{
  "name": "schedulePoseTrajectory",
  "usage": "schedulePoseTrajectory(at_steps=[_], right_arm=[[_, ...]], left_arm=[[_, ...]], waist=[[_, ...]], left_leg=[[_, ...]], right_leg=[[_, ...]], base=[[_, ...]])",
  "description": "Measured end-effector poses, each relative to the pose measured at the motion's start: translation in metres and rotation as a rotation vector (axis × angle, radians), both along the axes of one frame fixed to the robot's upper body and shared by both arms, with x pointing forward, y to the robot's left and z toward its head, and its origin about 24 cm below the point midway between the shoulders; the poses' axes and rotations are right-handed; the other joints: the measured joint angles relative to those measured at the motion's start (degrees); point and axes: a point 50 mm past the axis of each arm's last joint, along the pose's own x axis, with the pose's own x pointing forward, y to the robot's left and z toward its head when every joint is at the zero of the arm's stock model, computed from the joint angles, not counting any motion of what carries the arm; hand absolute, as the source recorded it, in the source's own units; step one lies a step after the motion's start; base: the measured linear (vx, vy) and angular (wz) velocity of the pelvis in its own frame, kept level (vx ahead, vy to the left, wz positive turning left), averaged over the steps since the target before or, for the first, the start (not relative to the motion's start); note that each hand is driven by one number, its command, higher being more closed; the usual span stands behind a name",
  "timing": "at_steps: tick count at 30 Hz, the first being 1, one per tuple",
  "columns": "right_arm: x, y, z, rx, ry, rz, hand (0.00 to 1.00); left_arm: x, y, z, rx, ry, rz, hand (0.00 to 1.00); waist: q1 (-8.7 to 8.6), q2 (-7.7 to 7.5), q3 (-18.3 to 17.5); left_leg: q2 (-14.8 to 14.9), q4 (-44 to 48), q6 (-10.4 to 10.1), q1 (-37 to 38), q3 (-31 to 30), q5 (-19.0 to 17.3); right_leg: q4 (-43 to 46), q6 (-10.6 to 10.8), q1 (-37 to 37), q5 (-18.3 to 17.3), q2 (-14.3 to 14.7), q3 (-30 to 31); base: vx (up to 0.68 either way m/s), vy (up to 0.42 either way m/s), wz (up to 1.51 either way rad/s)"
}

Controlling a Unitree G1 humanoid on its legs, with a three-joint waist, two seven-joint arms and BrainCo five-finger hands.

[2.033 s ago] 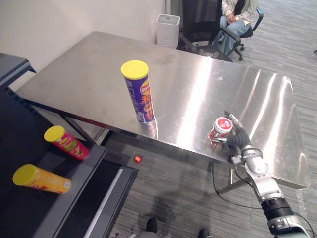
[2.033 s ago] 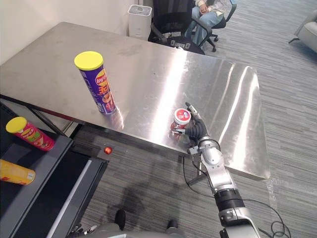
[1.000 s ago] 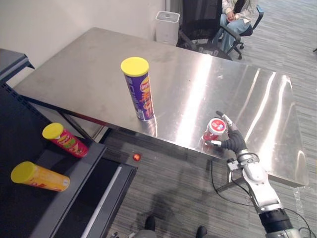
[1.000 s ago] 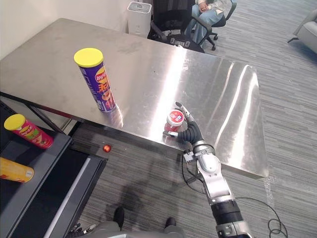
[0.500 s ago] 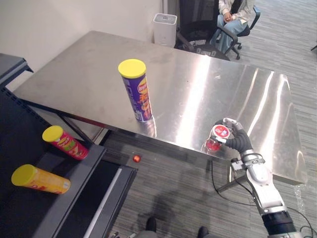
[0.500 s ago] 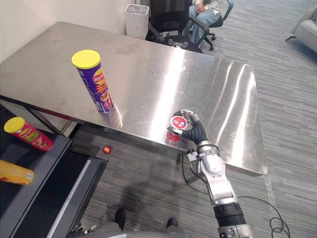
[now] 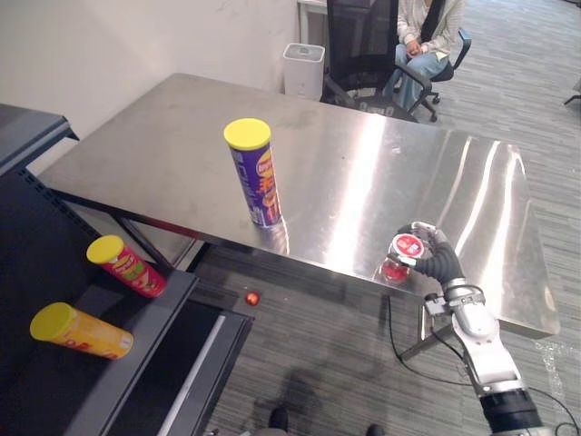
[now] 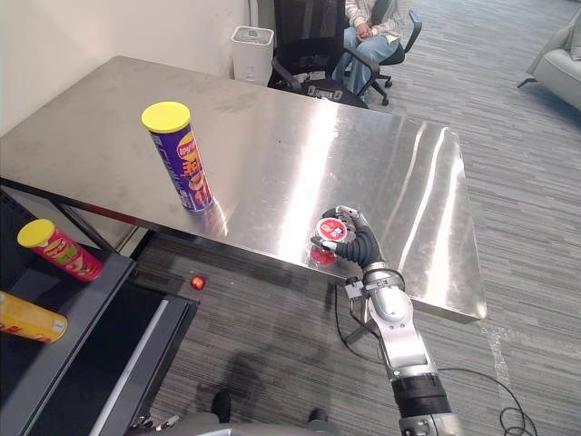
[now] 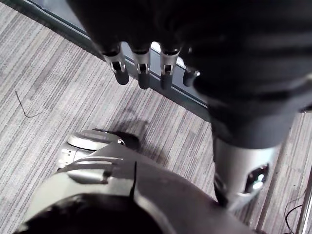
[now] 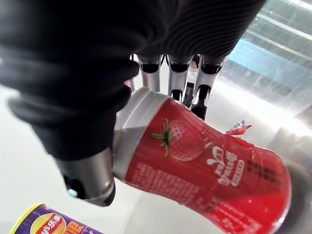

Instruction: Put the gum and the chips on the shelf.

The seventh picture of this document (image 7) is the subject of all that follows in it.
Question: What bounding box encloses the office chair blue armrest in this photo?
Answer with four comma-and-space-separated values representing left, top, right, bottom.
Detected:
408, 27, 473, 124

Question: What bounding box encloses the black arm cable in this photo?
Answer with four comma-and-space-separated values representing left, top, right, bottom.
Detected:
428, 327, 476, 365

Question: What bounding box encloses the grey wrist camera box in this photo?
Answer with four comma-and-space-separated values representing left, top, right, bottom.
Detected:
424, 293, 450, 317

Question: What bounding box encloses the orange chips can yellow lid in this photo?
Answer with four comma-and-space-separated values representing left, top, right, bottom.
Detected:
29, 302, 135, 361

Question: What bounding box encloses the person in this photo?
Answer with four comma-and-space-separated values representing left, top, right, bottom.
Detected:
383, 0, 467, 113

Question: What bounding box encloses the dark grey shelf unit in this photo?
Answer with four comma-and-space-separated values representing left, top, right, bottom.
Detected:
0, 103, 255, 436

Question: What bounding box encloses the red chips can yellow lid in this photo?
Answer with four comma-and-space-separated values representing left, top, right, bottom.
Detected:
85, 234, 168, 300

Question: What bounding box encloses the black floor cable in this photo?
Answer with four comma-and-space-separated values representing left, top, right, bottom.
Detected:
387, 294, 568, 426

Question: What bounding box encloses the white air purifier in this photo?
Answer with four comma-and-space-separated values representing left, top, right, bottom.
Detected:
282, 43, 326, 99

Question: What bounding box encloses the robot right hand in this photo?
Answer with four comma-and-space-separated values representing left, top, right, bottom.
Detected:
387, 221, 466, 286

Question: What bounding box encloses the black mesh office chair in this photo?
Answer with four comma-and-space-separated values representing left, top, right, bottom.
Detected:
320, 0, 432, 124

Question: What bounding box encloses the purple chips can yellow lid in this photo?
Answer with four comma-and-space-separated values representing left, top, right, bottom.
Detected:
222, 117, 283, 228

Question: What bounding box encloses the white desk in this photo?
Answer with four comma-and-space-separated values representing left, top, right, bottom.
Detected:
297, 0, 330, 17

